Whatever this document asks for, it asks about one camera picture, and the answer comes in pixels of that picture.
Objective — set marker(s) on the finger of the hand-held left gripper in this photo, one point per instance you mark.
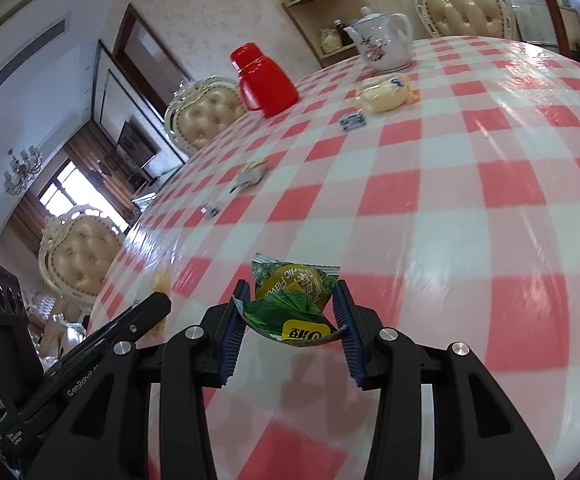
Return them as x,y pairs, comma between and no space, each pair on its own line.
137,317

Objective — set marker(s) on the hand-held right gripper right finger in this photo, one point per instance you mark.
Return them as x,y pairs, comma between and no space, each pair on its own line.
348,332

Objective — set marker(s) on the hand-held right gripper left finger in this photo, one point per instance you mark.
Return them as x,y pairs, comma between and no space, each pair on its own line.
235,332

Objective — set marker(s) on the yellow and green snack packet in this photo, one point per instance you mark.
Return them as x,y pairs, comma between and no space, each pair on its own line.
161,282
290,287

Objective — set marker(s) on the cream tufted chair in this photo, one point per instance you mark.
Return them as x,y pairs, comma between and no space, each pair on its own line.
462,5
77,260
202,115

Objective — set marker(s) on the red and white checked tablecloth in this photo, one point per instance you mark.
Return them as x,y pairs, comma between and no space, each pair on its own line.
445,210

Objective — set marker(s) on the small orange and white packet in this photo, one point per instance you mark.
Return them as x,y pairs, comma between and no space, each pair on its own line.
250,175

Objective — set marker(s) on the brown curtain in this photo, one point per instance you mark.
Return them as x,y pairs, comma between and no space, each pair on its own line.
95,160

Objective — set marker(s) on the crystal chandelier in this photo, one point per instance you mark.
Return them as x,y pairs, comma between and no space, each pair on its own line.
20,170

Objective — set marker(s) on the flat screen television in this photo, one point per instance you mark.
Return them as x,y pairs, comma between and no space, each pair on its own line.
137,146

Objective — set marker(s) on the yellow bread packet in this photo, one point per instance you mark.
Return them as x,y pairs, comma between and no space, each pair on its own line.
382,94

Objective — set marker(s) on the red thermos jug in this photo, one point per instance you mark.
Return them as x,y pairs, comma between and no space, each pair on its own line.
265,85

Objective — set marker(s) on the long ceiling air vent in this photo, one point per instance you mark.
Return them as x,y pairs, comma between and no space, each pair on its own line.
20,62

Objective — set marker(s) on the white floral teapot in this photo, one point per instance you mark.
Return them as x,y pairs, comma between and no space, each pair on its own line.
385,42

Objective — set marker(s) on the pale food bag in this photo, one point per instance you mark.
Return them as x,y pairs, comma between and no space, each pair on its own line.
330,40

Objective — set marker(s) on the brown bottle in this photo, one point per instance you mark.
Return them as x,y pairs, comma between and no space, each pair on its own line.
339,26

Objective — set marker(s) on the wooden glass door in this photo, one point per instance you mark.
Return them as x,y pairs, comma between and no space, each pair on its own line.
540,5

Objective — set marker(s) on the wooden wall shelf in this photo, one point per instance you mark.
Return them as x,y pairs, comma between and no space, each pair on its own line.
310,17

